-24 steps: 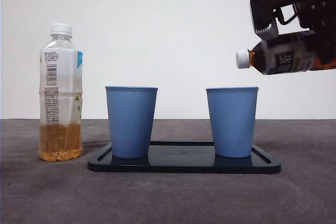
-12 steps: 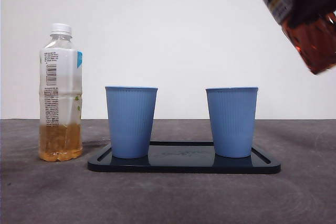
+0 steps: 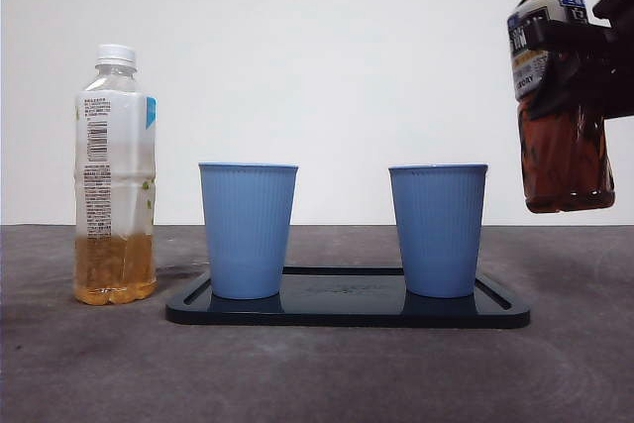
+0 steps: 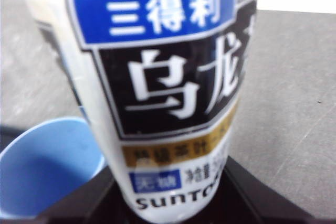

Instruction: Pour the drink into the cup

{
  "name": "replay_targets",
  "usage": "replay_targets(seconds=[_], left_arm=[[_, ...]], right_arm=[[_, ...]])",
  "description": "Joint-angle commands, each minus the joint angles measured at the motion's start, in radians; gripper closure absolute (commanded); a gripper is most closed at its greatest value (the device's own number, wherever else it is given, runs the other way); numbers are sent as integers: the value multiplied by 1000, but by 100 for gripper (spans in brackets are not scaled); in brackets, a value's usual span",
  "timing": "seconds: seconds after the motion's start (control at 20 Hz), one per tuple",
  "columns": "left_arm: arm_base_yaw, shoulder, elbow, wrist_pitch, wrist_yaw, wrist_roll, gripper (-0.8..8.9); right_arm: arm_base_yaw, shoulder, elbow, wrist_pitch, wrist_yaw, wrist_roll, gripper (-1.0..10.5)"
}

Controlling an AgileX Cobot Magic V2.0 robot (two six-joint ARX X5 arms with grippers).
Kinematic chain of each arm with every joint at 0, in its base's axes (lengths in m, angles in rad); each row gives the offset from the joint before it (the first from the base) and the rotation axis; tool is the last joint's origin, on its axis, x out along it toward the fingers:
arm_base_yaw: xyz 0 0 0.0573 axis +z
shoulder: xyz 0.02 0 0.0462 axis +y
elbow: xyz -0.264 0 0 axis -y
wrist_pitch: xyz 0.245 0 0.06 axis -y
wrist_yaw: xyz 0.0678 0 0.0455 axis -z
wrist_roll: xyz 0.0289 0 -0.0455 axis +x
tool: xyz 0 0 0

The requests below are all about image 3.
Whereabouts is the dark oolong tea bottle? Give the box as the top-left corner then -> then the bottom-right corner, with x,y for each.
505,0 -> 617,215

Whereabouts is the green tea bottle white label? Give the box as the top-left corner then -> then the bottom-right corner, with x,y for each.
72,44 -> 159,306

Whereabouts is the dark blue flat tray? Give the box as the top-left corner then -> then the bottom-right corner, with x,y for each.
164,266 -> 532,329

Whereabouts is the blue ribbed plastic cup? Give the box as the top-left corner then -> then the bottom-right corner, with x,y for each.
388,163 -> 489,299
198,161 -> 300,301

